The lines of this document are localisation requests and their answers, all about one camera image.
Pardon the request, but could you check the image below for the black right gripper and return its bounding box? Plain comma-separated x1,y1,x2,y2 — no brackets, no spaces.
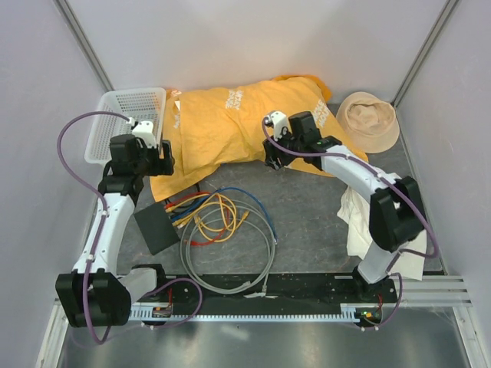
263,126,305,171

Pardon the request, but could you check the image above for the red ethernet cable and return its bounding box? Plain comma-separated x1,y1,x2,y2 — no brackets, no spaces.
163,194,231,246

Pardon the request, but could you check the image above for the black ethernet cable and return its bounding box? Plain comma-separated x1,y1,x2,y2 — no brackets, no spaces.
164,182,202,204

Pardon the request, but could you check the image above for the black network switch box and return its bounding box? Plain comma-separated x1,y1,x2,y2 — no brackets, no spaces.
134,202,180,255

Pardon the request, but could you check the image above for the yellow ethernet cable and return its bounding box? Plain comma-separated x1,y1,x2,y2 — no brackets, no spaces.
166,192,246,245
174,202,250,245

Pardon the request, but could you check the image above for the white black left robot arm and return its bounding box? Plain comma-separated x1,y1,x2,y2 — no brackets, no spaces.
55,133,174,327

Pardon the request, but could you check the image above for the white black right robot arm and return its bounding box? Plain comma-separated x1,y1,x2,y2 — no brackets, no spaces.
262,110,427,302

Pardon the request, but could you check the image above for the white plastic perforated basket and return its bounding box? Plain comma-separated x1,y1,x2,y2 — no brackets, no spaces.
84,87,166,166

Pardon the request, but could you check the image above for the orange printed t-shirt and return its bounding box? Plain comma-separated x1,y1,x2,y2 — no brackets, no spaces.
150,75,367,202

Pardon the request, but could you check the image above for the white crumpled cloth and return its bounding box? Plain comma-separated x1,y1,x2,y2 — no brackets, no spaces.
337,187,424,281

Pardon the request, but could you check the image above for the beige bucket hat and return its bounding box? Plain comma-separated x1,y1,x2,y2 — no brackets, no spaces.
336,91,400,154

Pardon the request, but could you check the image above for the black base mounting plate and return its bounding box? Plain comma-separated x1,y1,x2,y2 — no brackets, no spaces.
140,273,397,319

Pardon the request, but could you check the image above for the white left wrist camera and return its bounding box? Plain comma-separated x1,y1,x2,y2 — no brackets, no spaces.
126,117,160,149

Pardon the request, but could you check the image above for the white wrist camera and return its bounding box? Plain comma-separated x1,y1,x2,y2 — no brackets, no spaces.
262,110,288,141
126,117,160,149

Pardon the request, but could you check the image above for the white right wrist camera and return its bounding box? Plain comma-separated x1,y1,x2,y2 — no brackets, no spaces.
262,110,288,141

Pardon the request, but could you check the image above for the grey ethernet cable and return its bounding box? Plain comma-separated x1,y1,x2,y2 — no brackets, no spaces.
180,199,276,295

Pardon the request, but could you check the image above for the blue ethernet cable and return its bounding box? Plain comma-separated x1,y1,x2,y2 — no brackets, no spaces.
170,186,278,246

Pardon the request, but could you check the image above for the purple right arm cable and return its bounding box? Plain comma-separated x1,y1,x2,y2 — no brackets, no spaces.
261,117,440,333

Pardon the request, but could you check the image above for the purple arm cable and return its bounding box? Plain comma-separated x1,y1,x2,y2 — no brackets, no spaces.
56,110,204,346
261,117,440,333

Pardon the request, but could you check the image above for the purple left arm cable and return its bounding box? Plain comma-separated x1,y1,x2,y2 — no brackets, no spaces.
56,110,204,346

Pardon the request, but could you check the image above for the grey slotted cable duct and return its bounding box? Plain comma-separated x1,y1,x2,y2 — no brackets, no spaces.
129,304,375,323

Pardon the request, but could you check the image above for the aluminium frame rail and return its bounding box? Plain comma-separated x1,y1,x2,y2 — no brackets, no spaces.
400,275,473,308

